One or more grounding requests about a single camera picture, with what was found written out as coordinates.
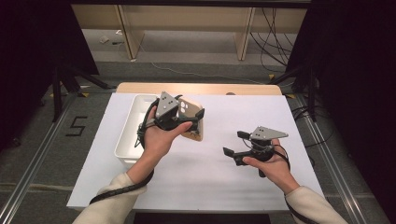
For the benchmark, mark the small black pen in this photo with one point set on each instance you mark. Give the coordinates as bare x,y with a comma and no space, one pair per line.
117,42

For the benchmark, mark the person's right hand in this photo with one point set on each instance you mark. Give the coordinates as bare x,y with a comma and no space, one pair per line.
277,169

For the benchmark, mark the black curtain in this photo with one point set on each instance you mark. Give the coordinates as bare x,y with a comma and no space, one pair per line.
31,62
355,77

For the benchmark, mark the aluminium floor rail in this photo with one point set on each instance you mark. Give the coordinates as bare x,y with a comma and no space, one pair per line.
336,174
34,161

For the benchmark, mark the light wooden shelf unit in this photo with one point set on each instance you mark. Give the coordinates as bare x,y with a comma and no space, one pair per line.
186,18

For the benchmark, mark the white plastic storage bin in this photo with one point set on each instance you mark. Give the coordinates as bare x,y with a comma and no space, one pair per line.
130,124

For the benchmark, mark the light wooden table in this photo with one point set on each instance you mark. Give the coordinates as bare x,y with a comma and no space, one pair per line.
199,88

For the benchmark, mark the person's left hand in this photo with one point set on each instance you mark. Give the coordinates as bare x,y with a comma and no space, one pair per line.
158,141

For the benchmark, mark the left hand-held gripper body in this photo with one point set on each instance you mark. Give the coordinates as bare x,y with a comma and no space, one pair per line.
166,105

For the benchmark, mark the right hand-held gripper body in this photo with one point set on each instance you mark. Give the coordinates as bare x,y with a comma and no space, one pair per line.
267,133

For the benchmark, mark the beige illustrated phone case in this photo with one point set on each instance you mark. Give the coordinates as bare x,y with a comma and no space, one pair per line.
188,106

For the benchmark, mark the black tripod stand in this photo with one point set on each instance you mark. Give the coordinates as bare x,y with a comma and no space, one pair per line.
56,93
311,90

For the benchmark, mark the white table sheet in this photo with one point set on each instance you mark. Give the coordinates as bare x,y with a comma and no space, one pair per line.
218,180

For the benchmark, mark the small white floor object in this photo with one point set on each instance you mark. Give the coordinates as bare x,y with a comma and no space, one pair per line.
104,39

